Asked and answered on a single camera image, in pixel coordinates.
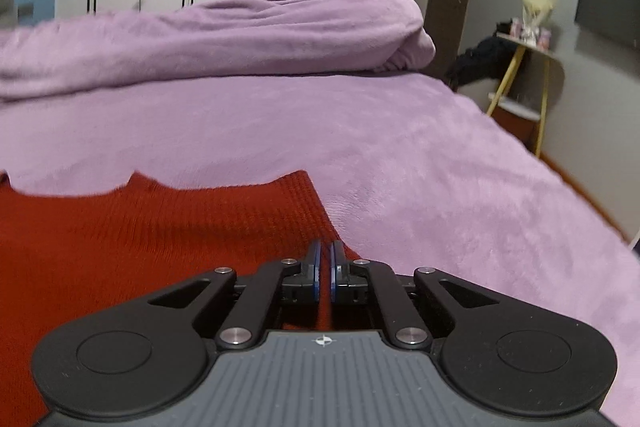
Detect brown round stool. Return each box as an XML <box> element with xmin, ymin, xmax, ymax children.
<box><xmin>496</xmin><ymin>108</ymin><xmax>540</xmax><ymax>150</ymax></box>

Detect black cloth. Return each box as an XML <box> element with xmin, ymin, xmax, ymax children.
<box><xmin>444</xmin><ymin>22</ymin><xmax>519</xmax><ymax>92</ymax></box>

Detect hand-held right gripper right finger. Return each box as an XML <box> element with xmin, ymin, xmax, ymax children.
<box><xmin>329</xmin><ymin>240</ymin><xmax>502</xmax><ymax>350</ymax></box>

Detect small pink boxes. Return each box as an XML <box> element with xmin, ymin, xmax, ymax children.
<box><xmin>509</xmin><ymin>20</ymin><xmax>553</xmax><ymax>50</ymax></box>

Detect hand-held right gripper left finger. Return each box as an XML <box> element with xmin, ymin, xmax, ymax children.
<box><xmin>147</xmin><ymin>239</ymin><xmax>324</xmax><ymax>350</ymax></box>

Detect side table with yellow legs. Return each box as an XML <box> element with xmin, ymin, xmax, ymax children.
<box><xmin>485</xmin><ymin>32</ymin><xmax>565</xmax><ymax>158</ymax></box>

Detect purple folded duvet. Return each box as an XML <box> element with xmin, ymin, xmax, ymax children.
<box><xmin>0</xmin><ymin>0</ymin><xmax>437</xmax><ymax>104</ymax></box>

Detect cream wrapped bouquet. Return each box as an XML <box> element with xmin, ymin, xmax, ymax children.
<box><xmin>517</xmin><ymin>0</ymin><xmax>561</xmax><ymax>38</ymax></box>

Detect red knit cardigan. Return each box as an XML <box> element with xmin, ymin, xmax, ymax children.
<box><xmin>0</xmin><ymin>169</ymin><xmax>372</xmax><ymax>427</ymax></box>

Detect purple fleece bed sheet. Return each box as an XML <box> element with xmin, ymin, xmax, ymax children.
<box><xmin>0</xmin><ymin>71</ymin><xmax>640</xmax><ymax>427</ymax></box>

